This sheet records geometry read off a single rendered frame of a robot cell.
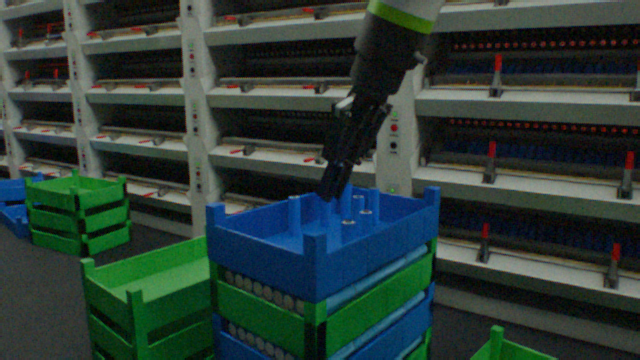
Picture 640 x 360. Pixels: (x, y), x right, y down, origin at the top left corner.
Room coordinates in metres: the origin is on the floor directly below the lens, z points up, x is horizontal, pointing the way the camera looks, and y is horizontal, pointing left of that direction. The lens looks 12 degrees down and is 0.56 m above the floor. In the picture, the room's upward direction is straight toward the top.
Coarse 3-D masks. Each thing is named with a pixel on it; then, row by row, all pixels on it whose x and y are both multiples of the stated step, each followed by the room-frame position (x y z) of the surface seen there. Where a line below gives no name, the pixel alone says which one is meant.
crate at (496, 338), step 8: (496, 328) 0.81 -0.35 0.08; (496, 336) 0.80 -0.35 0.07; (488, 344) 0.80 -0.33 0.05; (496, 344) 0.80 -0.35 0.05; (504, 344) 0.80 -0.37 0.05; (512, 344) 0.79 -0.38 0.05; (480, 352) 0.77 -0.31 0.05; (488, 352) 0.80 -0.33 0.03; (496, 352) 0.80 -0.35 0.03; (504, 352) 0.80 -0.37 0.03; (512, 352) 0.79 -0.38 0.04; (520, 352) 0.78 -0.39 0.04; (528, 352) 0.77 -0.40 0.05; (536, 352) 0.76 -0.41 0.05
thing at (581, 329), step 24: (456, 288) 1.05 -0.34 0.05; (480, 288) 1.05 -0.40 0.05; (504, 288) 1.05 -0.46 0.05; (480, 312) 1.01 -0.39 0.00; (504, 312) 0.98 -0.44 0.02; (528, 312) 0.95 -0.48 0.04; (552, 312) 0.92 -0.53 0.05; (576, 312) 0.92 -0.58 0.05; (600, 312) 0.92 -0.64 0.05; (624, 312) 0.92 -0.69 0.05; (576, 336) 0.89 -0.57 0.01; (600, 336) 0.87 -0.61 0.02; (624, 336) 0.85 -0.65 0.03
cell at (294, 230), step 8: (288, 200) 0.68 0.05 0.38; (296, 200) 0.67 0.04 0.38; (288, 208) 0.68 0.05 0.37; (296, 208) 0.67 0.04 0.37; (288, 216) 0.68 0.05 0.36; (296, 216) 0.67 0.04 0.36; (288, 224) 0.68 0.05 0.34; (296, 224) 0.67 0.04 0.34; (288, 232) 0.68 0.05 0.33; (296, 232) 0.67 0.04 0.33
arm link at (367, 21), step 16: (368, 16) 0.62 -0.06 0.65; (368, 32) 0.62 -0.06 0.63; (384, 32) 0.60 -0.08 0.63; (400, 32) 0.60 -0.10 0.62; (416, 32) 0.60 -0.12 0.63; (368, 48) 0.62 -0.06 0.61; (384, 48) 0.61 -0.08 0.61; (400, 48) 0.61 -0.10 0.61; (416, 48) 0.61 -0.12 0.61; (384, 64) 0.62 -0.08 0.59; (400, 64) 0.61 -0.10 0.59; (416, 64) 0.63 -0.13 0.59
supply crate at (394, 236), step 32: (352, 192) 0.79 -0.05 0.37; (224, 224) 0.59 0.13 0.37; (256, 224) 0.65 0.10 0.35; (384, 224) 0.73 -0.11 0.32; (416, 224) 0.63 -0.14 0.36; (224, 256) 0.56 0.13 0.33; (256, 256) 0.52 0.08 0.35; (288, 256) 0.49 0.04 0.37; (320, 256) 0.46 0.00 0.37; (352, 256) 0.51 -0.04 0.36; (384, 256) 0.57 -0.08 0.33; (288, 288) 0.49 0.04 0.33; (320, 288) 0.46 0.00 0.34
